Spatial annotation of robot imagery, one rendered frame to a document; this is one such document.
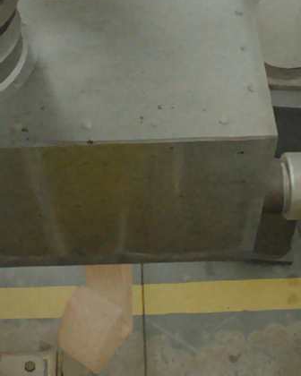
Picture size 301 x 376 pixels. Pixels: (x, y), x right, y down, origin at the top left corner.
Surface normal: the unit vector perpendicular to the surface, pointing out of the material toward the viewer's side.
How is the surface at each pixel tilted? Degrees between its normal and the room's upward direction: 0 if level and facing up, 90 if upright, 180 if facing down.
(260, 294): 0
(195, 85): 0
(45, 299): 0
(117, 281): 71
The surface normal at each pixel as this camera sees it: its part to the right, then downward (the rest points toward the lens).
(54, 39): 0.00, -0.59
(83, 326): -0.46, 0.38
